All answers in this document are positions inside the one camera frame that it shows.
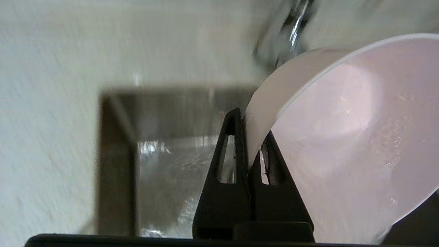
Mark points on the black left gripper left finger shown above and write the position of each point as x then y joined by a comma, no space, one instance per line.
219,206

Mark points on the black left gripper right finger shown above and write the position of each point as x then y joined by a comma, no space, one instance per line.
277,206

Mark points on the pink bowl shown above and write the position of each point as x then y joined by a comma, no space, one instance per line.
360,137

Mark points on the chrome faucet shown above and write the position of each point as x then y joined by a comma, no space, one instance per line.
288,31

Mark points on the stainless steel sink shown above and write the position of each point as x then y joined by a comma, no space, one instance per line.
164,164

